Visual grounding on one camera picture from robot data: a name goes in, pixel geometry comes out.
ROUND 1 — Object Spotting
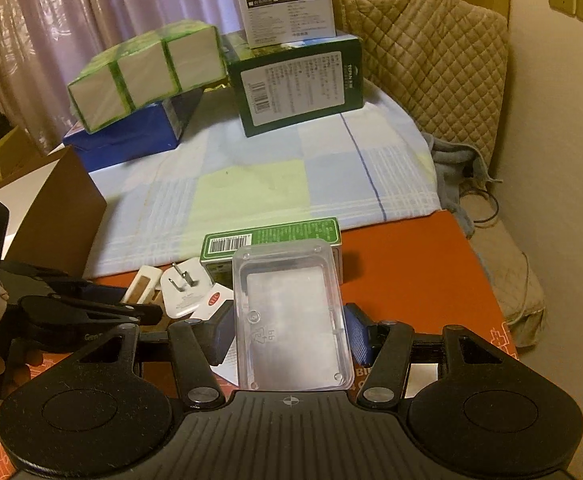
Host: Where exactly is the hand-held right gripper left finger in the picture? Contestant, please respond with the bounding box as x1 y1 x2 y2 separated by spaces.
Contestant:
74 304 235 409

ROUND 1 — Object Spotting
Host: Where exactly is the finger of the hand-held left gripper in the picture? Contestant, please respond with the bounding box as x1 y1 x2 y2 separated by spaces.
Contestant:
18 294 164 330
0 259 127 306

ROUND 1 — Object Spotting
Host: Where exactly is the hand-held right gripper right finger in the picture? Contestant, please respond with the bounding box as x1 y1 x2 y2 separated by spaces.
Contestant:
344 302 522 406

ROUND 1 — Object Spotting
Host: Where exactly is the white pronged charger plug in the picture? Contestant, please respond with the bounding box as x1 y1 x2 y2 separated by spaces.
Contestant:
160 257 207 318

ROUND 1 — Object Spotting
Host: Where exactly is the brown storage box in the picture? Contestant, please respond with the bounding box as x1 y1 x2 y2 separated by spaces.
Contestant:
0 146 108 281

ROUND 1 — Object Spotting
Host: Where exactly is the clear plastic case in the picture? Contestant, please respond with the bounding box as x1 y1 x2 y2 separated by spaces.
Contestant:
232 241 355 392

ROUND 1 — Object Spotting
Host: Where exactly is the green white spray box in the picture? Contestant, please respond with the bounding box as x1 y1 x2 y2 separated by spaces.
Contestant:
200 217 343 291

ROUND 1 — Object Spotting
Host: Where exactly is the person's left hand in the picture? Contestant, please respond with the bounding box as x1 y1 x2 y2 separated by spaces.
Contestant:
0 337 44 398

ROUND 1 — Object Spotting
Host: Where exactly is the red printed mat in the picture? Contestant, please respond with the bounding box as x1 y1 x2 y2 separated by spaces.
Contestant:
0 209 522 480

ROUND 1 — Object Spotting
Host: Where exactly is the cardboard box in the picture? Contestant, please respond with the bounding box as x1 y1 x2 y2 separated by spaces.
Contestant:
0 122 39 196

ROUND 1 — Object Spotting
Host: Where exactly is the blue flat box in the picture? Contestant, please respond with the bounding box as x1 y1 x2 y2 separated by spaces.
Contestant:
62 87 204 171

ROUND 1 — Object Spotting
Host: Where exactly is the chequered bedsheet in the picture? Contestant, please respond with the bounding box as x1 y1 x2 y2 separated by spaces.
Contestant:
64 32 447 278

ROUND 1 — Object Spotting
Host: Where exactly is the grey cloth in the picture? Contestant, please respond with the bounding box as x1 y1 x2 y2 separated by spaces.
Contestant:
421 130 505 238

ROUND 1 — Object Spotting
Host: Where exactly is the green tissue pack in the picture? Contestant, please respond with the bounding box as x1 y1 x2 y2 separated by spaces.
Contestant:
67 19 227 135

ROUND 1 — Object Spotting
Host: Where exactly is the purple curtain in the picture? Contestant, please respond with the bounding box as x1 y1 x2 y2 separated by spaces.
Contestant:
0 0 252 161

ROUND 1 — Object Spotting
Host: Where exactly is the dark green carton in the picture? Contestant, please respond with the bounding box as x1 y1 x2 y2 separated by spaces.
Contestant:
221 34 365 138

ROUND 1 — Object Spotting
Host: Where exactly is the beige quilted chair cover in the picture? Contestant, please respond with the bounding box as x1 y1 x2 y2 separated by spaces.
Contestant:
340 0 547 348

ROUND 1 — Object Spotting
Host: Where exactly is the white printed carton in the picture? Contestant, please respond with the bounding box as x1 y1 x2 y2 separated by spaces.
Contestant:
231 0 337 50

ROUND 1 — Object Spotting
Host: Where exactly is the black cable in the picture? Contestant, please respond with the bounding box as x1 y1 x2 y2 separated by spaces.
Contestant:
459 180 500 226

